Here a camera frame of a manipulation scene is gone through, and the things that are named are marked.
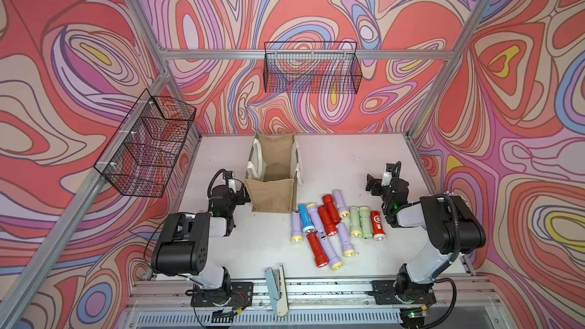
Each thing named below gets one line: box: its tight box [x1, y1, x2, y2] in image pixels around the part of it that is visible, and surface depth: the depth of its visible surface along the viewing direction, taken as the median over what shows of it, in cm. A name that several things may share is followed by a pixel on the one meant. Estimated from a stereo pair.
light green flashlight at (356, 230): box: [349, 205, 363, 238], surface depth 90 cm
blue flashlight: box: [297, 203, 316, 234], surface depth 88 cm
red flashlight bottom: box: [306, 232, 330, 269], surface depth 82 cm
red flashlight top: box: [322, 194, 342, 224], surface depth 93 cm
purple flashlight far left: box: [290, 210, 304, 244], surface depth 87 cm
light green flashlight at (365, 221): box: [358, 205, 373, 240], surface depth 89 cm
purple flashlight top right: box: [332, 188, 351, 219], surface depth 94 cm
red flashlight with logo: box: [370, 210, 387, 243], surface depth 86 cm
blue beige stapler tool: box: [264, 263, 290, 317], surface depth 74 cm
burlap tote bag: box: [243, 133, 303, 214], surface depth 92 cm
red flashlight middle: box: [318, 205, 339, 237], surface depth 89 cm
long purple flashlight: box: [306, 202, 344, 271], surface depth 84 cm
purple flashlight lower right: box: [337, 222, 356, 257], surface depth 84 cm
